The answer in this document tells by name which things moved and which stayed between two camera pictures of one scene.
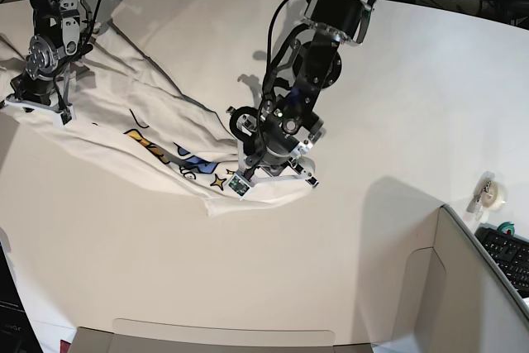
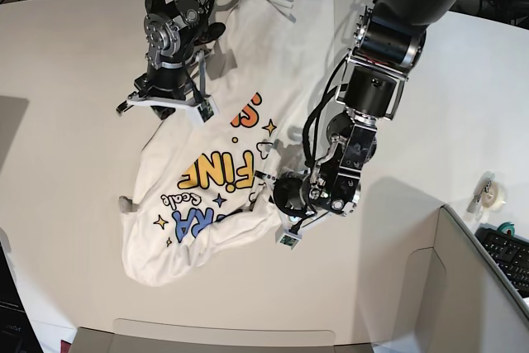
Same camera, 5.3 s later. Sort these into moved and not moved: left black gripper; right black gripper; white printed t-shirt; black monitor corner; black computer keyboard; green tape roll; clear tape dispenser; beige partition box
Moved: white printed t-shirt; right black gripper; left black gripper
Not moved: black computer keyboard; green tape roll; beige partition box; clear tape dispenser; black monitor corner
